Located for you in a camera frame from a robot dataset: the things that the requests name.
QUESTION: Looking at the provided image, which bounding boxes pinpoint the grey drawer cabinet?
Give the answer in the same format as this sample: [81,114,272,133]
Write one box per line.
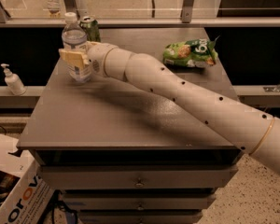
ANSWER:
[20,28,243,224]

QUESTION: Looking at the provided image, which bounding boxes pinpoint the green soda can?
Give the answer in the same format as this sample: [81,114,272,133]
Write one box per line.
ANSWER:
[80,16,101,42]

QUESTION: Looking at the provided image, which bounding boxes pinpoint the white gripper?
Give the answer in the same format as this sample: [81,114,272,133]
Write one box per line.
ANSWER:
[59,41,119,77]

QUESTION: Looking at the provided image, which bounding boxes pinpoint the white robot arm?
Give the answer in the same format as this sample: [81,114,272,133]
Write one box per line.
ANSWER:
[59,42,280,176]

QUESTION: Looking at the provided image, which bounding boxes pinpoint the white cardboard box orange letters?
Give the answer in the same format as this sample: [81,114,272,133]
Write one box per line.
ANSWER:
[0,134,54,224]

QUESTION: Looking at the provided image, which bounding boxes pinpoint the clear blue-label plastic bottle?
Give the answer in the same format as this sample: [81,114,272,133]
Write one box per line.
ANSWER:
[62,12,91,83]

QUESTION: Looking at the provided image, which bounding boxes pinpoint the white pump dispenser bottle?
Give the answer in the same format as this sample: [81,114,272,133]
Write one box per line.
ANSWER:
[1,63,26,95]

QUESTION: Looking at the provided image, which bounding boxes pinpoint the green chip bag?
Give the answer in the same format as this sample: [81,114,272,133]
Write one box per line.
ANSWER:
[162,38,217,68]

